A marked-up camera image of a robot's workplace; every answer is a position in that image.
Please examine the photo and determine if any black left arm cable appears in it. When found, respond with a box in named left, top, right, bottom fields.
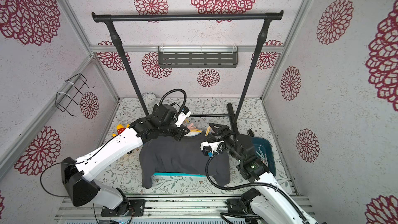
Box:
left=158, top=88, right=188, bottom=113

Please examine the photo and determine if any black clothes rack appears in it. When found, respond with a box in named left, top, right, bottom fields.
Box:
left=91, top=11, right=284, bottom=136

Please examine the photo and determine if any black wall shelf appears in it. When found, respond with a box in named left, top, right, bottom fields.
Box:
left=158, top=46, right=238, bottom=68

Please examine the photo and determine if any colourful clothespins pile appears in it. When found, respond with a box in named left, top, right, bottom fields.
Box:
left=255, top=146, right=274, bottom=167

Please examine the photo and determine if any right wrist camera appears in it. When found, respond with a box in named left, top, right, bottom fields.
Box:
left=201, top=141, right=226, bottom=157

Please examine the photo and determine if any yellow plush toy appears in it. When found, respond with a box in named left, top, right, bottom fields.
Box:
left=113, top=124, right=130, bottom=138

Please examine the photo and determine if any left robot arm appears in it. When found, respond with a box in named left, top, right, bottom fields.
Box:
left=61, top=104, right=191, bottom=214

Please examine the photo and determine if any dark teal clothespin bin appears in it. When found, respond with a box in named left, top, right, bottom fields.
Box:
left=251, top=137, right=277, bottom=176

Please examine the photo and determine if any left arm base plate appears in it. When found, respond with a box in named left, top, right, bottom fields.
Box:
left=101, top=199, right=146, bottom=217

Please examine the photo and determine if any dark grey t-shirt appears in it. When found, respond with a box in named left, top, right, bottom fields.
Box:
left=138, top=132, right=231, bottom=189

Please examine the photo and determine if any yellow plastic hanger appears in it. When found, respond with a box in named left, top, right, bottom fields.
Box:
left=185, top=123, right=202, bottom=137

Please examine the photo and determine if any beige clothespin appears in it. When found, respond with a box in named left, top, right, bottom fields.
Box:
left=205, top=126, right=211, bottom=136

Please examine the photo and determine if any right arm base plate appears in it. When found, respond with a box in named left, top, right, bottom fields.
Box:
left=225, top=198, right=256, bottom=215

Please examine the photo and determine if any teal laundry basket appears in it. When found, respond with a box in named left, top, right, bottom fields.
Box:
left=154, top=172, right=205, bottom=177

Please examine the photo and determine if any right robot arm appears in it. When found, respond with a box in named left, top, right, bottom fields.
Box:
left=201, top=123, right=317, bottom=224

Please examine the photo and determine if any white alarm clock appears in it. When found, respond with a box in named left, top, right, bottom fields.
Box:
left=142, top=92, right=157, bottom=108

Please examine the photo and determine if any black wire wall basket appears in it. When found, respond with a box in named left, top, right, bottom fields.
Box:
left=55, top=73, right=95, bottom=117

